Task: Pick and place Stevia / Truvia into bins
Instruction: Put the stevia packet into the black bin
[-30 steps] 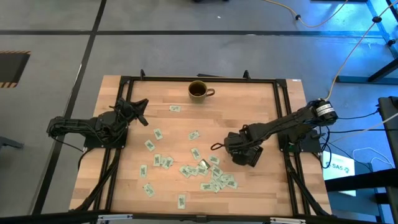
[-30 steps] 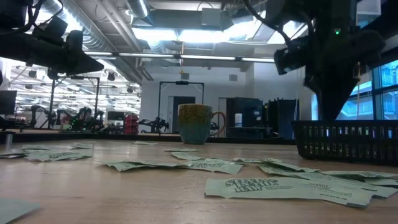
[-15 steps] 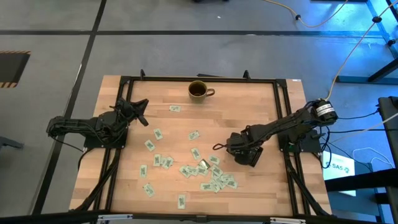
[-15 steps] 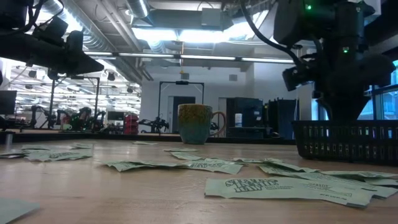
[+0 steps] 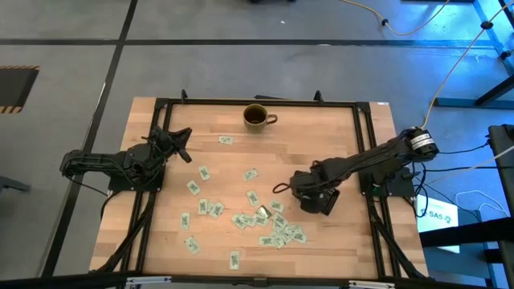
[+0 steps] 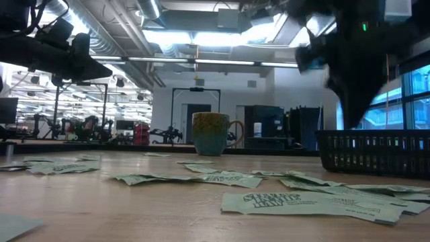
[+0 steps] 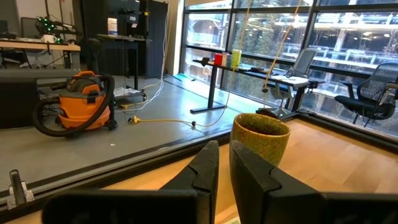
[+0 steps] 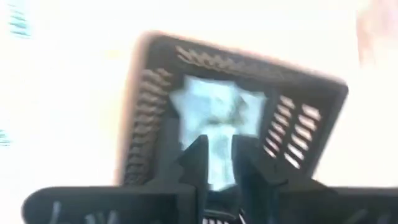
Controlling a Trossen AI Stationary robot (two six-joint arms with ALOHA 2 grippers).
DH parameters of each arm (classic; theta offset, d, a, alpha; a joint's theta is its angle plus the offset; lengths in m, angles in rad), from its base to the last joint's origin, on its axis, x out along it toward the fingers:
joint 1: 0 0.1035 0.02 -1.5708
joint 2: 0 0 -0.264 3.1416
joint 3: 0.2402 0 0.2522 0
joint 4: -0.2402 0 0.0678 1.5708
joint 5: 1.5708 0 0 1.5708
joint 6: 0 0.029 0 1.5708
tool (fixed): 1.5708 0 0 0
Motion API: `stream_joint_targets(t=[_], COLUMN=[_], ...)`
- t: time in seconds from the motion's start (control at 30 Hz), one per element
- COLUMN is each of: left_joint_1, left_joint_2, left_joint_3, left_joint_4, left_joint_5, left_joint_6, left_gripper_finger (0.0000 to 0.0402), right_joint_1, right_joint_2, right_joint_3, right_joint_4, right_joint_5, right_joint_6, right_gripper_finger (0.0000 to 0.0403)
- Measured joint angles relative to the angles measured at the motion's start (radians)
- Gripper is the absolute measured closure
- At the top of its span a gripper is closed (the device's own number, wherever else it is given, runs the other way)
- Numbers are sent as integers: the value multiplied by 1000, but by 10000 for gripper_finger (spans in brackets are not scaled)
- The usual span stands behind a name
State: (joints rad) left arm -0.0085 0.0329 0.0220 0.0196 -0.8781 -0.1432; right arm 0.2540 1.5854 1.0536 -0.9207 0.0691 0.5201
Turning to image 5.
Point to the black hazard-striped floor hatch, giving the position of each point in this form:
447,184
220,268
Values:
16,88

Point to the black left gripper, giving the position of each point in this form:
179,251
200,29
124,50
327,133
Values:
162,144

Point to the olive green ceramic mug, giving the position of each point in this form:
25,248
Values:
255,127

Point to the white SAS printed sign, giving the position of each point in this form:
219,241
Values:
425,222

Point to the green Stevia sweetener packet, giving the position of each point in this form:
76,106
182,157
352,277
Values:
250,174
266,241
263,211
252,198
282,237
217,210
204,173
262,221
276,206
210,207
193,187
248,219
293,229
226,139
280,220
238,222
202,206
192,245
185,221
300,237
234,260

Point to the black desk edge bar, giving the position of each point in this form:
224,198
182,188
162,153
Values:
462,237

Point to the blue metal stand frame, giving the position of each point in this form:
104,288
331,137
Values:
454,103

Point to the silver metal bracket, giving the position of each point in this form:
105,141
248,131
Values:
148,279
371,285

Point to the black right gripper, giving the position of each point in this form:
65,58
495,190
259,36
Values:
309,192

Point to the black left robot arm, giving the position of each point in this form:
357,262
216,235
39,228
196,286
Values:
100,162

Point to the black equipment cart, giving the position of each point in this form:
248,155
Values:
502,140

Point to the black camera rig beam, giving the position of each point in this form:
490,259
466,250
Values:
60,283

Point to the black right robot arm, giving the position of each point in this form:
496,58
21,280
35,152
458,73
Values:
373,156

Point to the grey chair base leg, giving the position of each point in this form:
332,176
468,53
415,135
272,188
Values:
12,184

